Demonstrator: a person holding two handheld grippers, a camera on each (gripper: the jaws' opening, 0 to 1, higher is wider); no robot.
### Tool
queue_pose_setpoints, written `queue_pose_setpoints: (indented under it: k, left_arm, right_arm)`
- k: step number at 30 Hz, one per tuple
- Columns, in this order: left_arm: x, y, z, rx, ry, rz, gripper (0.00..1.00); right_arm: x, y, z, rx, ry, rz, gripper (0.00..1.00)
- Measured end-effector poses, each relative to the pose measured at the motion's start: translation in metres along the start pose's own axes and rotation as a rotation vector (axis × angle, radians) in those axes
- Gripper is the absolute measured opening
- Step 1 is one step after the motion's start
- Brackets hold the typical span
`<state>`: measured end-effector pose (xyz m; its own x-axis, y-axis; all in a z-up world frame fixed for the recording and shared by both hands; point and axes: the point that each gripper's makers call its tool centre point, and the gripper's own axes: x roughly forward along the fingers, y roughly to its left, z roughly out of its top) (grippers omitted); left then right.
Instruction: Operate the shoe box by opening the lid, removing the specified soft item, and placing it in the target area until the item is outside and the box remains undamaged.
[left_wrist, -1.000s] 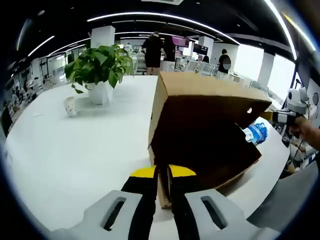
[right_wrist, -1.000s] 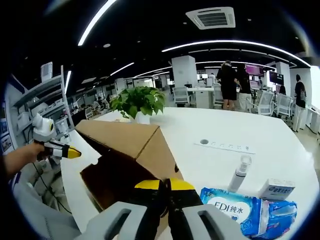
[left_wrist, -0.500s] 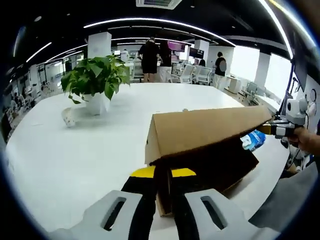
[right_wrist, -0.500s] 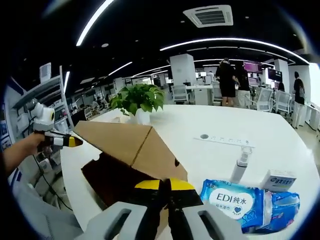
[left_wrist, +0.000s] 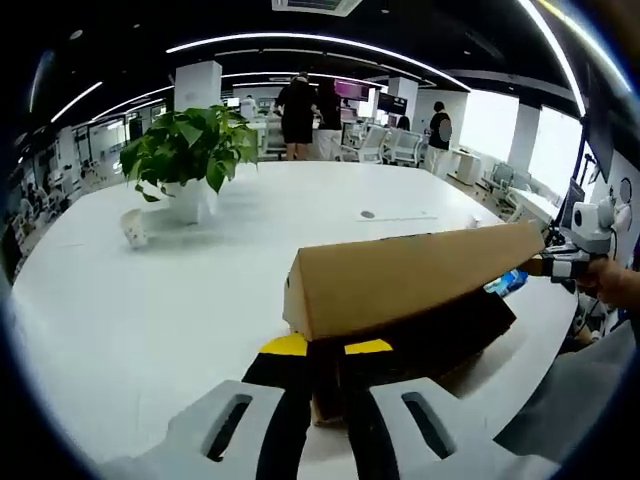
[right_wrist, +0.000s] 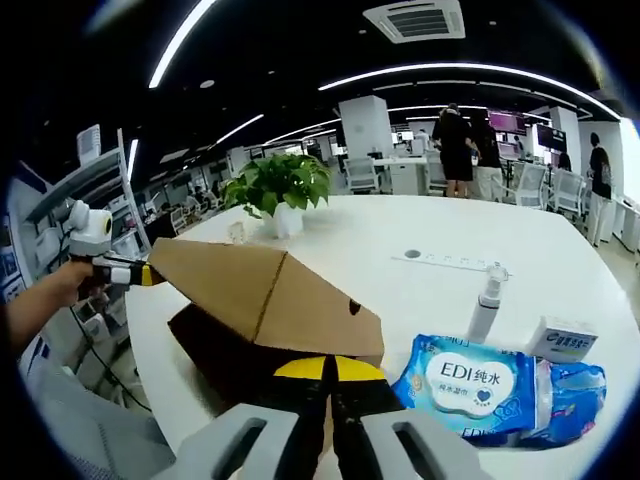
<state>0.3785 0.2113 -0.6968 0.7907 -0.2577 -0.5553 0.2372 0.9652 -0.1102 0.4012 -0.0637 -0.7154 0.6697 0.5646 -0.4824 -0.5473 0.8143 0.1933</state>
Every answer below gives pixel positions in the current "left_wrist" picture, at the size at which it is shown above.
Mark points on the large dark wall display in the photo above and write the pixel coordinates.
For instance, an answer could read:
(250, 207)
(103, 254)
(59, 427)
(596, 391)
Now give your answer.
(598, 150)

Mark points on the grey mesh office chair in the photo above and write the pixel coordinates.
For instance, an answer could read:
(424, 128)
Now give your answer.
(565, 400)

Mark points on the white office chair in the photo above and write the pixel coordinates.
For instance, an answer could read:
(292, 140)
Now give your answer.
(406, 147)
(374, 142)

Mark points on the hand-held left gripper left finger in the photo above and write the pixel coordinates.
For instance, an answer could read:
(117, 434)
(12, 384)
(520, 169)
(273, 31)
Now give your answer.
(280, 400)

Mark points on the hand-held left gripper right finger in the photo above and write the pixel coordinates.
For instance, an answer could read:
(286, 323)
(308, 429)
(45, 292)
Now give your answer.
(380, 440)

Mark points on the black monitor on stand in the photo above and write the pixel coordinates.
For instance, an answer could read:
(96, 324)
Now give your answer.
(572, 205)

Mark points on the green plant in white pot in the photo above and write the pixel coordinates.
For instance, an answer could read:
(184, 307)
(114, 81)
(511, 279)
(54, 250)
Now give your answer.
(190, 145)

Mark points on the ceiling light strip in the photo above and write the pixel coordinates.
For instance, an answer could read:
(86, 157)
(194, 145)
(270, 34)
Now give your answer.
(310, 37)
(555, 45)

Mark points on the brown cardboard shoe box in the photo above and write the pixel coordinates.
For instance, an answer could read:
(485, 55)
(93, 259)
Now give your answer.
(400, 280)

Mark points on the white office desk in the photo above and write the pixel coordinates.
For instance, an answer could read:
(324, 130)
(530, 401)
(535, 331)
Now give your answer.
(530, 202)

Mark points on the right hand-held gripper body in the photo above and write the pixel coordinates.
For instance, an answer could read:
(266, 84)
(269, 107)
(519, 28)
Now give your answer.
(592, 225)

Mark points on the purple wall screen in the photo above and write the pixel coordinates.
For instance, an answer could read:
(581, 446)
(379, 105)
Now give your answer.
(352, 90)

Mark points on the dark wall screen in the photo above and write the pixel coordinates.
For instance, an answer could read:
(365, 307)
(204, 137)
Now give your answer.
(392, 102)

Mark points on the ceiling air conditioner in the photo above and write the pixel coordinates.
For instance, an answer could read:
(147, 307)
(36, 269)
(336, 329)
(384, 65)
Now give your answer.
(315, 6)

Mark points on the blue wet wipes soft item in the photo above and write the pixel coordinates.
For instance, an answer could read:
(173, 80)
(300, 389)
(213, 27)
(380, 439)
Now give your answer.
(505, 285)

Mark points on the person's right hand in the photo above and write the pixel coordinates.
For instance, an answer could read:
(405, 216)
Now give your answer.
(615, 285)

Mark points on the white paper cup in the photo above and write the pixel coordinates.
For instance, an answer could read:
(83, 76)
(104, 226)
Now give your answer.
(135, 230)

